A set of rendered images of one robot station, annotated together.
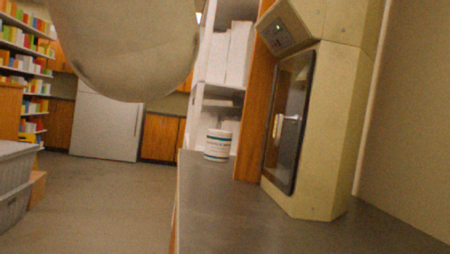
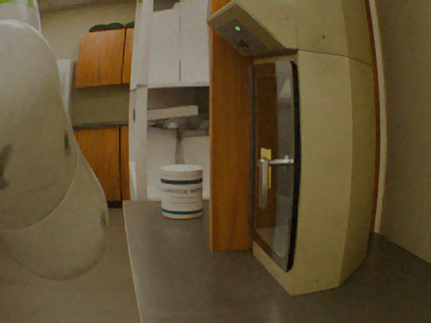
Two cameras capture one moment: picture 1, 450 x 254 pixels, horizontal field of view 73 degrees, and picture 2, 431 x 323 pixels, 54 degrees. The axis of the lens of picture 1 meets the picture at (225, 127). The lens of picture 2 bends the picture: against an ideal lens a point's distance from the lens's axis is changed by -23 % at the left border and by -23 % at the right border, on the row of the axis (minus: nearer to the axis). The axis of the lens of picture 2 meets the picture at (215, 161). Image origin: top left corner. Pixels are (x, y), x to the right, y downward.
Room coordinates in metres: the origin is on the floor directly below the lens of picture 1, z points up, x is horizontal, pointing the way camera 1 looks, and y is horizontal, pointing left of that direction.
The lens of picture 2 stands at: (-0.10, -0.04, 1.33)
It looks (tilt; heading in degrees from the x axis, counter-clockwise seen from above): 8 degrees down; 358
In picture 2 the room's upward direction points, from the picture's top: straight up
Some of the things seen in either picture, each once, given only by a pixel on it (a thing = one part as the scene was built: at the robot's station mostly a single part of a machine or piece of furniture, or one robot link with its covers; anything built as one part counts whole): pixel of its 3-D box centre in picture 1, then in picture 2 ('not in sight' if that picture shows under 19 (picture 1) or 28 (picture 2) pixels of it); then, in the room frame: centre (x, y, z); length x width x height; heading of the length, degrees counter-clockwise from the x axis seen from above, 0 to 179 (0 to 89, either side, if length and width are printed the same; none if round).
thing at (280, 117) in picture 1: (284, 129); (272, 182); (0.84, -0.16, 1.17); 0.05 x 0.03 x 0.10; 99
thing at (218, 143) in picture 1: (218, 145); (181, 190); (1.55, 0.02, 1.02); 0.13 x 0.13 x 0.15
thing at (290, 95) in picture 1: (283, 120); (271, 160); (0.95, -0.18, 1.19); 0.30 x 0.01 x 0.40; 9
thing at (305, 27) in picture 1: (282, 30); (245, 31); (0.94, -0.13, 1.46); 0.32 x 0.11 x 0.10; 9
